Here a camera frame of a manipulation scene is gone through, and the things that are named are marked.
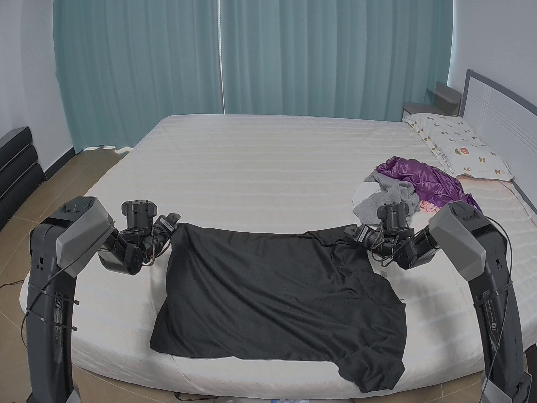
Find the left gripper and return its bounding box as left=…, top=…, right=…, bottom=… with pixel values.
left=157, top=212, right=182, bottom=237

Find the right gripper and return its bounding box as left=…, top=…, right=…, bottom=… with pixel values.
left=344, top=224, right=372, bottom=246

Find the black T-shirt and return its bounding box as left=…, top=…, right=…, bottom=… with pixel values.
left=150, top=222, right=408, bottom=382

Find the grey garment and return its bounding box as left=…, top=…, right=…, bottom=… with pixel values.
left=353, top=170, right=420, bottom=226

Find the white garment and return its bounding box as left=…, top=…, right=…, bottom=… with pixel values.
left=352, top=182, right=380, bottom=205

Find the purple garment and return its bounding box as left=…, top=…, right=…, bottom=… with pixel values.
left=375, top=156, right=483, bottom=209

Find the bed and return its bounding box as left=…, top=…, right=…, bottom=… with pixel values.
left=69, top=69, right=537, bottom=393

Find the white printed pillow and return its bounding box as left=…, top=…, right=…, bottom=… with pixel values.
left=403, top=113, right=514, bottom=181

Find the grey bedside table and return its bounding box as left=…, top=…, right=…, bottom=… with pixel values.
left=404, top=81, right=462, bottom=121

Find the black chest of drawers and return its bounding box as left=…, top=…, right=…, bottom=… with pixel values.
left=0, top=126, right=44, bottom=230

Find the blue-green curtain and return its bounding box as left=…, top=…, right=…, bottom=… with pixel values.
left=220, top=0, right=454, bottom=121
left=54, top=0, right=225, bottom=152

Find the black cable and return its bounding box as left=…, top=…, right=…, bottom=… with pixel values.
left=478, top=214, right=515, bottom=381
left=21, top=221, right=116, bottom=347

